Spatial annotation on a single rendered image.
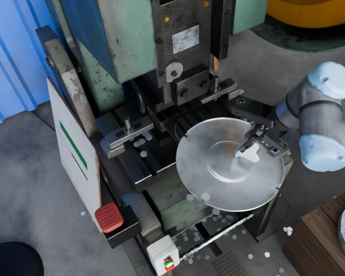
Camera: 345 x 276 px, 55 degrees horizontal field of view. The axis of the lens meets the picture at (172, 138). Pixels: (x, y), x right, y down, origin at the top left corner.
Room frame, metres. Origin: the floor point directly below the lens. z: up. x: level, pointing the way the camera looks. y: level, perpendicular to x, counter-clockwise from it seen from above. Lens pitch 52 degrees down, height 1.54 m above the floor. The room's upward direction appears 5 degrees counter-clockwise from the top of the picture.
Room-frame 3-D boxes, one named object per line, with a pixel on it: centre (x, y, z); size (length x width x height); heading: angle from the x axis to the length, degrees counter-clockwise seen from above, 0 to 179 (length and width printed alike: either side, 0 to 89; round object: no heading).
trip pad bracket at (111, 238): (0.39, 0.16, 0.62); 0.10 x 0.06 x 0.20; 117
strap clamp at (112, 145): (0.66, 0.14, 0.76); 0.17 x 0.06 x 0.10; 117
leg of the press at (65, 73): (0.74, 0.29, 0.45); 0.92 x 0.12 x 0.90; 27
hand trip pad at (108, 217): (0.38, 0.18, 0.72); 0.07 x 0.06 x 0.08; 27
